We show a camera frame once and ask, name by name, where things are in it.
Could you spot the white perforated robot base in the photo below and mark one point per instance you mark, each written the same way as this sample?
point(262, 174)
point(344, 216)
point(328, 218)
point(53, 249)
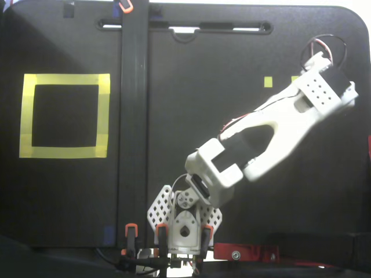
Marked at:
point(189, 244)

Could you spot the small yellow tape marker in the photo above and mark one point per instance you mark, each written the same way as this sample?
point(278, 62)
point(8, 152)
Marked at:
point(294, 78)
point(268, 82)

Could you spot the long black table strip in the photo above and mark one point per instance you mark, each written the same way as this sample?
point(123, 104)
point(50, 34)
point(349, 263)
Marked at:
point(133, 116)

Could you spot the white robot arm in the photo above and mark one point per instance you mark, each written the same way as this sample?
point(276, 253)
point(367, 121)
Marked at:
point(290, 116)

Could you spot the red metal corner bracket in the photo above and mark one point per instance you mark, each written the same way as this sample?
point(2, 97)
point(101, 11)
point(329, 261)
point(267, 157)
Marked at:
point(249, 252)

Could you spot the orange spring clamp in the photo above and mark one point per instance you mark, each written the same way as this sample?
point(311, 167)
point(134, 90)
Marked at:
point(126, 8)

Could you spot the yellow tape square outline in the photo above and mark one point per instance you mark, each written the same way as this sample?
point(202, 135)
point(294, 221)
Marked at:
point(65, 78)

